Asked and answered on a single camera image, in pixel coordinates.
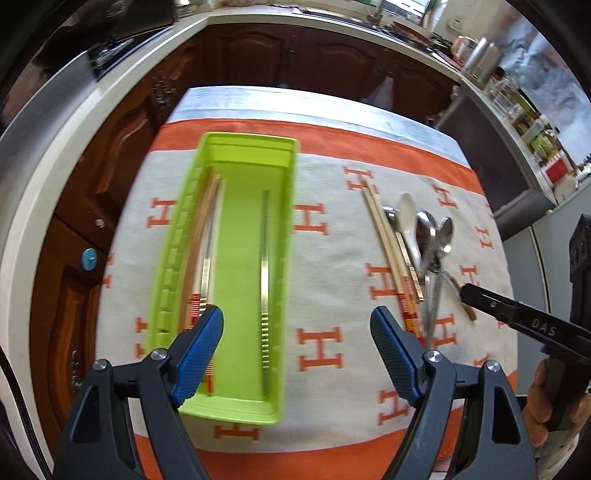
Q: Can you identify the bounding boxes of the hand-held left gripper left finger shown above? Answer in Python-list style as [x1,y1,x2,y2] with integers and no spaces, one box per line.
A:
[55,305,225,480]

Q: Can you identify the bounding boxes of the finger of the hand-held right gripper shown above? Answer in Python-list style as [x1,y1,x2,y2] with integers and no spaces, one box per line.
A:
[569,215,591,333]
[460,282,591,360]

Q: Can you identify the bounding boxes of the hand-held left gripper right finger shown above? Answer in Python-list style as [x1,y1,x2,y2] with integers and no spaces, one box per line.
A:
[370,306,539,480]

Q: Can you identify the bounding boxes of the metal fork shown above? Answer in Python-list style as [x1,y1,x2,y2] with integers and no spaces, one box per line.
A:
[421,272,432,347]

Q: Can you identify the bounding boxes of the green plastic cutlery tray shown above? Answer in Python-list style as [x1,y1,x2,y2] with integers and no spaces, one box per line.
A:
[141,131,301,425]

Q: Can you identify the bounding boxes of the large all-metal spoon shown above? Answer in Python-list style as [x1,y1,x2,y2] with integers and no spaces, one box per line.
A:
[422,217,455,349]

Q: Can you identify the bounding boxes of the metal spoon with wooden handle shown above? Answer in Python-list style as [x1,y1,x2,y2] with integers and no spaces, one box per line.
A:
[414,209,477,321]

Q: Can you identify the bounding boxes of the white ceramic spoon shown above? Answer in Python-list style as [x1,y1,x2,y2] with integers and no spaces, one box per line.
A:
[398,192,426,268]

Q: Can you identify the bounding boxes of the person's right hand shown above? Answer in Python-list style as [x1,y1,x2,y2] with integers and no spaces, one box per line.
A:
[526,357,591,462]

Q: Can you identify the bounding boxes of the grey refrigerator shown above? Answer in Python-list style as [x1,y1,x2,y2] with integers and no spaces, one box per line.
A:
[501,185,591,398]

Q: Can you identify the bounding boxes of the red label packet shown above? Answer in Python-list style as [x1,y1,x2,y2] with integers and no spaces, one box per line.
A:
[542,157,573,185]

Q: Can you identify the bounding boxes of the orange and white printed blanket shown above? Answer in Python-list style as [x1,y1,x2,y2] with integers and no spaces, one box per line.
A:
[95,117,520,480]

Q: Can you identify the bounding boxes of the green label bottle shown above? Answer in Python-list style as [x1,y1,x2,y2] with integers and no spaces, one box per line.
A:
[531,129,559,158]

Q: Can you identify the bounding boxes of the glass jar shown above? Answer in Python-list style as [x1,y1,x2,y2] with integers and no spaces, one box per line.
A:
[489,76,525,116]

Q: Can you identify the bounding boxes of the white kitchen countertop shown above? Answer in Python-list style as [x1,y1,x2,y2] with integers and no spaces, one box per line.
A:
[0,0,591,444]

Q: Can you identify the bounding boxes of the steel thermos jug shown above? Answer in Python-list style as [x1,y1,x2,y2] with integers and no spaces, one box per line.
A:
[464,37,502,84]

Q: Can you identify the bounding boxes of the cream electric kettle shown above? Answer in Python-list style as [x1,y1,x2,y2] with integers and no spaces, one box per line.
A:
[450,36,476,61]

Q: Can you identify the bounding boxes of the stainless steel splash guard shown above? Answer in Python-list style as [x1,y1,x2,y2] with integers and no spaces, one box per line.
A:
[0,46,100,153]

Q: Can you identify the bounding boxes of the gas stove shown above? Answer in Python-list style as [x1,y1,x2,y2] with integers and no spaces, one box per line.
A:
[88,37,139,79]

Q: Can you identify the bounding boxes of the steel faucet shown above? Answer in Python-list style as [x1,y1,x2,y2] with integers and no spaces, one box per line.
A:
[365,0,389,24]

